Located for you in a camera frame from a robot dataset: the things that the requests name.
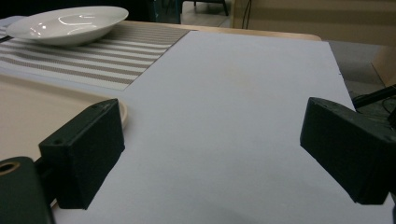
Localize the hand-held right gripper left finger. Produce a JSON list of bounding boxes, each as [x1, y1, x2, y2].
[[38, 98, 126, 210]]

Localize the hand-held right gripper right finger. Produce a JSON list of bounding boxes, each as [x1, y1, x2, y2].
[[299, 96, 396, 205]]

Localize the black stand bar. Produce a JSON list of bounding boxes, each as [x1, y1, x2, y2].
[[351, 84, 396, 109]]

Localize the grey striped placemat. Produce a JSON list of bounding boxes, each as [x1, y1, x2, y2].
[[0, 21, 191, 91]]

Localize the white shallow plate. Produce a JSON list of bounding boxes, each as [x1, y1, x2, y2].
[[5, 6, 130, 48]]

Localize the white paper sheet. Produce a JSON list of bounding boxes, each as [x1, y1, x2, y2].
[[0, 30, 396, 224]]

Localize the dark chair legs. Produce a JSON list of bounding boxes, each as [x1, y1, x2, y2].
[[192, 0, 230, 17]]

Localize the black cable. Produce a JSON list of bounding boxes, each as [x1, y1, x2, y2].
[[242, 0, 252, 30]]

